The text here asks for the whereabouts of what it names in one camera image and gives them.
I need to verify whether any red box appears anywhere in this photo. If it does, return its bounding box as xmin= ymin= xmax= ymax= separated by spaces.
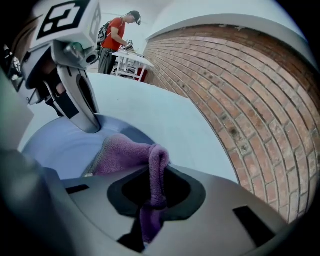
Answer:
xmin=135 ymin=66 xmax=149 ymax=82

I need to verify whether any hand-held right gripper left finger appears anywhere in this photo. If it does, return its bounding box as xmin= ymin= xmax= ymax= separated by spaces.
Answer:
xmin=61 ymin=166 xmax=151 ymax=256

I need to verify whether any white side table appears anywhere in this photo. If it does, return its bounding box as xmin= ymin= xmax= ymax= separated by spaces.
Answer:
xmin=111 ymin=50 xmax=156 ymax=82

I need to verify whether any blue round bowl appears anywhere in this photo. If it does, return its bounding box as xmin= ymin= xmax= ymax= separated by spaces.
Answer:
xmin=18 ymin=113 xmax=157 ymax=182

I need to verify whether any purple fleece cloth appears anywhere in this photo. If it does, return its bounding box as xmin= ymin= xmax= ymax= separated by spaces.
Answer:
xmin=82 ymin=132 xmax=172 ymax=247

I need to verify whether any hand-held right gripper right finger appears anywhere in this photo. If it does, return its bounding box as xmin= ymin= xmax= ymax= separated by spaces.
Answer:
xmin=147 ymin=164 xmax=289 ymax=256

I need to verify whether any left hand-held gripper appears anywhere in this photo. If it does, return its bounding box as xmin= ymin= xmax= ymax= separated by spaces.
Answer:
xmin=23 ymin=0 xmax=102 ymax=134

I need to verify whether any person's left forearm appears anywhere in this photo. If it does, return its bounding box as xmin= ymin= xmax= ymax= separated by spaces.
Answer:
xmin=10 ymin=14 xmax=41 ymax=61

